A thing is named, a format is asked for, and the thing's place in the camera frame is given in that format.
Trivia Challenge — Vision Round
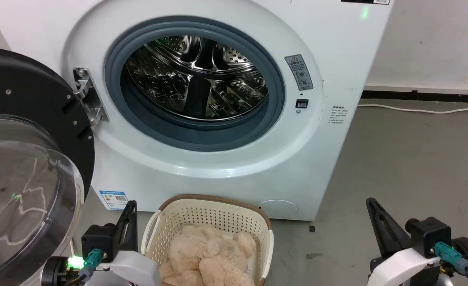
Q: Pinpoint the black washer door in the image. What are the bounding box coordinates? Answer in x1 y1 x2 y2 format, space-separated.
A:
0 46 95 286

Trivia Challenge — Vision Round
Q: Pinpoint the white floor cable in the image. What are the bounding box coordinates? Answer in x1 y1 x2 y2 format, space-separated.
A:
357 103 468 114

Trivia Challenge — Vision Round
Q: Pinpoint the beige plush teddy bear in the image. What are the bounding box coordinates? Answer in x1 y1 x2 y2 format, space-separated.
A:
159 225 257 286

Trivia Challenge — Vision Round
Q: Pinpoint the stainless steel washer drum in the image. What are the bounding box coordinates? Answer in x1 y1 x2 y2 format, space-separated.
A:
126 35 269 122

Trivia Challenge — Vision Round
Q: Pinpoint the round white filter cover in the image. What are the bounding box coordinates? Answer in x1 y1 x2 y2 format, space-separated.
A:
259 199 299 220

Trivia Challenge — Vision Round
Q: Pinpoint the right arm green plug cable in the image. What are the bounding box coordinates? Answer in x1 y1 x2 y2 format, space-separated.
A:
434 242 468 286

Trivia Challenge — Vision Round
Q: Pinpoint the black baseboard strip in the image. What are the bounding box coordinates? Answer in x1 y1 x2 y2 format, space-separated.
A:
361 91 468 104

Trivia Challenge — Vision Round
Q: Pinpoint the left arm green plug cable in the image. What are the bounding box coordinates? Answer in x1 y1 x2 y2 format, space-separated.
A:
61 249 104 286

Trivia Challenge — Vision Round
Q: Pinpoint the metal door hinge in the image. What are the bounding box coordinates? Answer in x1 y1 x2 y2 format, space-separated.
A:
73 68 109 128

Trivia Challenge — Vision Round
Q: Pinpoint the printed text label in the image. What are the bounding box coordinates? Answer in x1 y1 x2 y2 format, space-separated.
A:
328 105 349 125

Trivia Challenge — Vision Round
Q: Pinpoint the blue white energy label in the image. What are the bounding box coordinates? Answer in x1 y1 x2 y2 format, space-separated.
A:
99 190 129 211

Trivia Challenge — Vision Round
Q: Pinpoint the arm green plug cable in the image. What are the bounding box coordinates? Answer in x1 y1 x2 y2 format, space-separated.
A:
434 242 468 286
61 249 104 286

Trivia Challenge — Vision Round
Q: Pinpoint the white front-load washing machine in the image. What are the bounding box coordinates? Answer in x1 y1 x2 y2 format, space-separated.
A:
0 0 395 221

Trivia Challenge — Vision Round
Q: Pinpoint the grey rubber door gasket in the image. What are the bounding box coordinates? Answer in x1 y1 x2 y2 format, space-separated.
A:
105 16 286 152

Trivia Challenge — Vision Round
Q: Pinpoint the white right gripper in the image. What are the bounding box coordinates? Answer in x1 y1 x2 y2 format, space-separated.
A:
366 197 443 286

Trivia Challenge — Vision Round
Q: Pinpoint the grey warning sticker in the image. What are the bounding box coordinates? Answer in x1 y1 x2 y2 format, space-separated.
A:
285 54 314 91

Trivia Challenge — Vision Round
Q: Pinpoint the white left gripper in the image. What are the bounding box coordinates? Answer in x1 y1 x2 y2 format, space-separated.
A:
93 200 162 286

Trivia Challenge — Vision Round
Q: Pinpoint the cream plastic laundry basket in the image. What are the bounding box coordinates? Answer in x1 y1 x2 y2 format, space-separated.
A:
141 194 274 286

